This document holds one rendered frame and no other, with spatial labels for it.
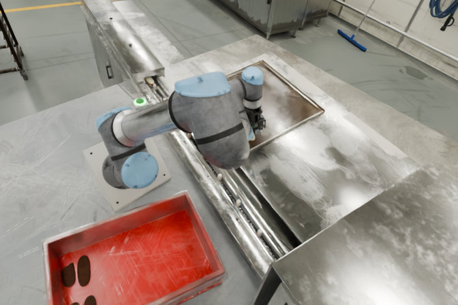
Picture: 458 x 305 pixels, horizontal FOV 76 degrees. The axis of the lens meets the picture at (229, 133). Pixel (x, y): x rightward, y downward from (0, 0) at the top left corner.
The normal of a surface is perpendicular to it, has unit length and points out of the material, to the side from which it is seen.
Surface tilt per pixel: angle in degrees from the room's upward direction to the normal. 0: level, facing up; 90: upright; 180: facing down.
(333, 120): 10
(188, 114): 82
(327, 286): 0
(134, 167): 56
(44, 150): 0
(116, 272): 0
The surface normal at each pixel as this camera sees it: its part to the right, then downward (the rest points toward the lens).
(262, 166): -0.06, -0.65
